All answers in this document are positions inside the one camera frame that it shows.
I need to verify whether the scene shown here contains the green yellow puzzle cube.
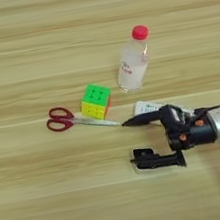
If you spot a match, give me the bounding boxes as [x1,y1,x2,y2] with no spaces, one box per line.
[77,79,118,124]

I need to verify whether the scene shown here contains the small black white-label box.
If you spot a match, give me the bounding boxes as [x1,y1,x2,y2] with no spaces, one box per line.
[158,102,189,134]

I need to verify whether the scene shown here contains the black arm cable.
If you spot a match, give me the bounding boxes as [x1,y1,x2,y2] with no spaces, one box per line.
[192,104,220,118]

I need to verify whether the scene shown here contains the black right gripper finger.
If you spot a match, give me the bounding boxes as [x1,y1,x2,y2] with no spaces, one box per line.
[119,108,168,130]
[129,148,188,176]

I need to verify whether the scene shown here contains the white remote control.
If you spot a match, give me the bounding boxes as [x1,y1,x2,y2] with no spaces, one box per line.
[132,91,197,128]

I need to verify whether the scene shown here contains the clear bottle red cap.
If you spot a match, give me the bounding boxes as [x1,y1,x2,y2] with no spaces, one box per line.
[109,22,160,94]

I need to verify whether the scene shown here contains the red handled scissors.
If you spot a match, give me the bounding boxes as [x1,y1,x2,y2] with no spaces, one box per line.
[43,96,123,139]

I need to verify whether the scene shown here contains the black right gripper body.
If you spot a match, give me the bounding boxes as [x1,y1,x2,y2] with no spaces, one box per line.
[163,111,220,154]

